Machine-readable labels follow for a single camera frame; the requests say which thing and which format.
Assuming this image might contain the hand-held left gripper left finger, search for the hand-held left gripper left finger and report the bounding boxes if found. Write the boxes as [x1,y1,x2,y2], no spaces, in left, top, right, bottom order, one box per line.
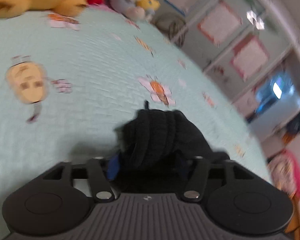
[41,155,120,203]

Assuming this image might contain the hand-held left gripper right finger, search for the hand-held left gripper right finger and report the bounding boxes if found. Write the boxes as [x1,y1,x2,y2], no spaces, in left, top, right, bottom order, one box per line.
[179,156,255,202]

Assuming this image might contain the black pants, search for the black pants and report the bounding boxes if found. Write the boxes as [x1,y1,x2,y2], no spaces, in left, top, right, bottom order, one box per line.
[114,101,230,194]

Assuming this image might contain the bee-printed green bedspread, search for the bee-printed green bedspread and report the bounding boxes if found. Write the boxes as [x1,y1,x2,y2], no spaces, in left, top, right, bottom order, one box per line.
[0,6,273,230]

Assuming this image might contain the rolled floral quilt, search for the rolled floral quilt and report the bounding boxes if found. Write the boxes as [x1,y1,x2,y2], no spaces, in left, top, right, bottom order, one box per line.
[266,152,298,195]

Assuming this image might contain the pink folded blanket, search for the pink folded blanket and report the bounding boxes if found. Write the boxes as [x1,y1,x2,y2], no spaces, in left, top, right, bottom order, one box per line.
[282,149,300,198]

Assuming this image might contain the sliding door wardrobe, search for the sliding door wardrobe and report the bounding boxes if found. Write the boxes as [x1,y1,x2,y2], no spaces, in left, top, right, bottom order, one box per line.
[152,0,300,120]

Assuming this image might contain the pink framed wall poster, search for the pink framed wall poster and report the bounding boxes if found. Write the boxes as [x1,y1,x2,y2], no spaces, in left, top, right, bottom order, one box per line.
[230,35,269,80]

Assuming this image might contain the orange framed wall poster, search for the orange framed wall poster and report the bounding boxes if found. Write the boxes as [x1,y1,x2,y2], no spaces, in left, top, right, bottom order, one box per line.
[197,1,243,44]

